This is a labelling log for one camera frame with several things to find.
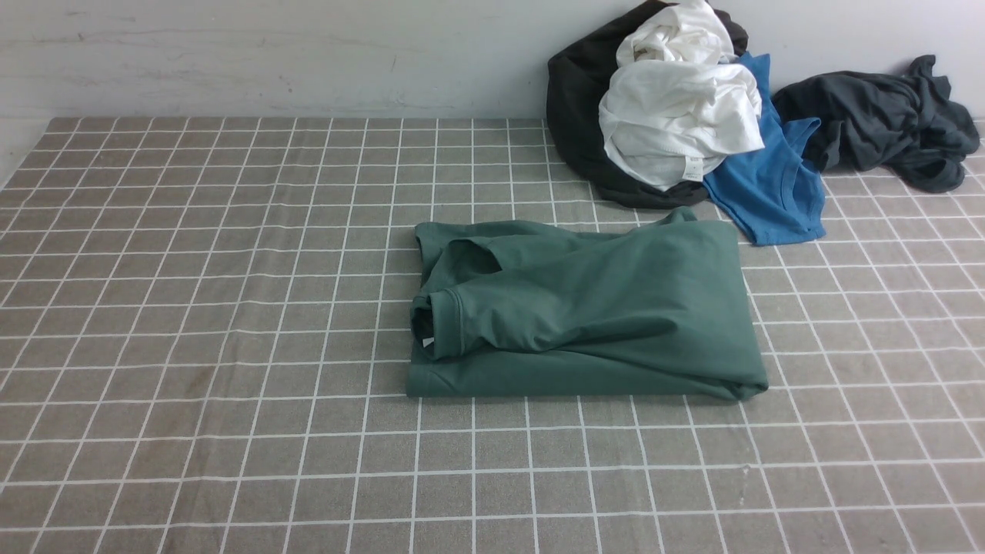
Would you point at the green long sleeve shirt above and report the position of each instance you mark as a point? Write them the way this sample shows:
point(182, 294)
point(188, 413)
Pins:
point(522, 309)

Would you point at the white crumpled shirt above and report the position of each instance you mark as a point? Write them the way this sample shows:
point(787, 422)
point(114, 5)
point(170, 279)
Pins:
point(678, 103)

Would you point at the blue shirt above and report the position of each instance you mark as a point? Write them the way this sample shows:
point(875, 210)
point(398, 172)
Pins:
point(772, 194)

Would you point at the dark grey crumpled shirt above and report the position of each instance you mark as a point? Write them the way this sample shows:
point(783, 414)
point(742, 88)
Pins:
point(907, 123)

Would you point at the black garment in pile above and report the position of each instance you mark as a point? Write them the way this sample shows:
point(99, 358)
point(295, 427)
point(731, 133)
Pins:
point(578, 79)

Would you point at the beige checkered tablecloth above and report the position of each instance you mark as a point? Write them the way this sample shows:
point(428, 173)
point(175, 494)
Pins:
point(204, 349)

